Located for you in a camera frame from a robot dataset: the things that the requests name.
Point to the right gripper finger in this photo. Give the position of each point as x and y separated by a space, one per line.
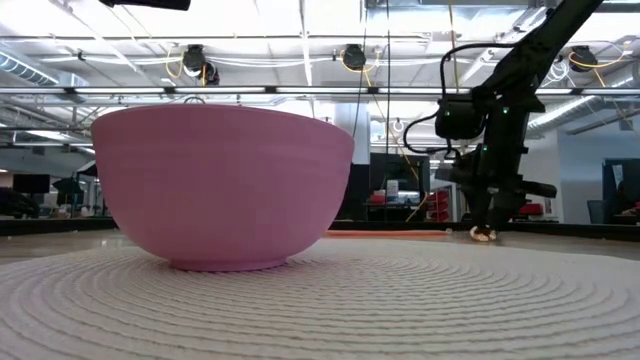
481 212
502 210

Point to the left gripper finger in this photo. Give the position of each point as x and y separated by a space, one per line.
150 4

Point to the pink plastic bowl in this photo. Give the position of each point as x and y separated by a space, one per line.
220 185

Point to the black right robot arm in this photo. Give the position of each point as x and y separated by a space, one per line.
545 40

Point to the red box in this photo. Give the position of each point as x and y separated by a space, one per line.
531 209

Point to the red storage bin stack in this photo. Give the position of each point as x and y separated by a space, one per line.
439 205

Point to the white bottle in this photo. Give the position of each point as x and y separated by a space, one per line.
392 191

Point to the black cabinet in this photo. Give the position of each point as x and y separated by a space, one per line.
400 170

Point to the white round woven placemat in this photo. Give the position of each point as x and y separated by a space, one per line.
350 310

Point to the black monitor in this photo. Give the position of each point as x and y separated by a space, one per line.
31 183

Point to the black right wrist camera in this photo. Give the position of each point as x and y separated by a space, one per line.
457 119

